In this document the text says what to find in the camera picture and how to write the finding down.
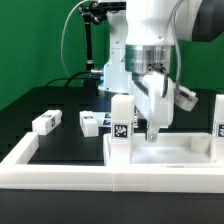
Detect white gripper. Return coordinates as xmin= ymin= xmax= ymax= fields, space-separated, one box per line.
xmin=131 ymin=72 xmax=174 ymax=142

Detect AprilTag marker sheet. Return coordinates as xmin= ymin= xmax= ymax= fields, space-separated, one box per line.
xmin=93 ymin=112 xmax=147 ymax=128

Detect white cable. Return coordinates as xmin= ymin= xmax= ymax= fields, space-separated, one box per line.
xmin=60 ymin=0 xmax=88 ymax=78

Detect white U-shaped obstacle fence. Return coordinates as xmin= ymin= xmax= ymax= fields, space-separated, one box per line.
xmin=0 ymin=132 xmax=224 ymax=193

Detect white desk tabletop panel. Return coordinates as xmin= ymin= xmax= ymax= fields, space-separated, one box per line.
xmin=103 ymin=133 xmax=224 ymax=167

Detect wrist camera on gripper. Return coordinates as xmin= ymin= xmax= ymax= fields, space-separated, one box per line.
xmin=174 ymin=86 xmax=198 ymax=112

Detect black cables on table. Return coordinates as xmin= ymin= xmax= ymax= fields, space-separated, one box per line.
xmin=45 ymin=70 xmax=101 ymax=88

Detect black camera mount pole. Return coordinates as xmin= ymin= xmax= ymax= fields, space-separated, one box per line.
xmin=79 ymin=1 xmax=107 ymax=81

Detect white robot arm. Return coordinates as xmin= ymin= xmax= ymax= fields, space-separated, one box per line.
xmin=97 ymin=0 xmax=224 ymax=141

